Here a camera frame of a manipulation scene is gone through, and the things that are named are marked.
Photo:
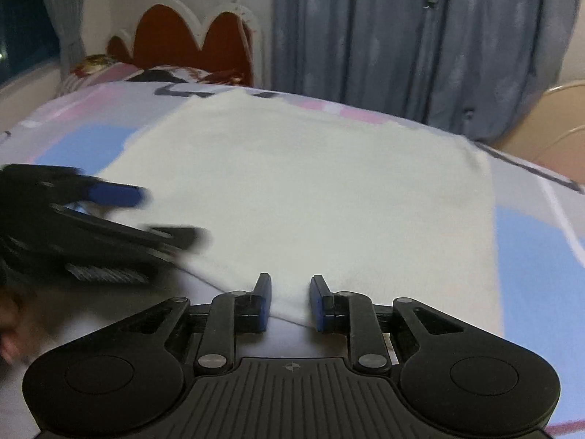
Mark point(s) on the striped pink pillow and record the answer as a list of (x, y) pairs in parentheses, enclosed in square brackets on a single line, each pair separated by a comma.
[(96, 80)]

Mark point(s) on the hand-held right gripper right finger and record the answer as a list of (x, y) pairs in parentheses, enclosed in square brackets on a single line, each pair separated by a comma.
[(318, 305)]

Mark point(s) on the person's left hand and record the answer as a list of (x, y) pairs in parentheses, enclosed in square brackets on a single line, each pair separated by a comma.
[(8, 329)]

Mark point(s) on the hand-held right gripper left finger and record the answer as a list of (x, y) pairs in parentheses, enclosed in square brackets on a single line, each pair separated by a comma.
[(263, 304)]

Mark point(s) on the grey-blue curtain panel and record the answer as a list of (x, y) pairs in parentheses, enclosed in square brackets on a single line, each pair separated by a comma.
[(498, 50), (347, 36)]

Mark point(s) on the floral yellow red pillow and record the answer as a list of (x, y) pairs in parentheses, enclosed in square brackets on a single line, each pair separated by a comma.
[(93, 63)]

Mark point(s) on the red and white headboard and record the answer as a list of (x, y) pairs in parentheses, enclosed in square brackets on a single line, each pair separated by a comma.
[(178, 41)]

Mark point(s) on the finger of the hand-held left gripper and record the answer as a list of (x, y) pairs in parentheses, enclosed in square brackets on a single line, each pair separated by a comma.
[(151, 235), (119, 194)]

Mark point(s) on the dark floral blanket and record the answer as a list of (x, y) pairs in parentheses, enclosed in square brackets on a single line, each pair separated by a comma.
[(192, 75)]

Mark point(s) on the cream knitted sweater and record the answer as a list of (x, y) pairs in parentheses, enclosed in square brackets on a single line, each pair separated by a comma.
[(311, 201)]

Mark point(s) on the narrow grey-blue window curtain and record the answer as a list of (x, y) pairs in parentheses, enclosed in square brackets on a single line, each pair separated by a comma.
[(66, 13)]

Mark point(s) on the dark window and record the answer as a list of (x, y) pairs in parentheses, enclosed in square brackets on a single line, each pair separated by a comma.
[(25, 32)]

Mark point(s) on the patterned grey pink bedsheet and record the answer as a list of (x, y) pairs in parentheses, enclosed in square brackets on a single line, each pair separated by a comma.
[(539, 247)]

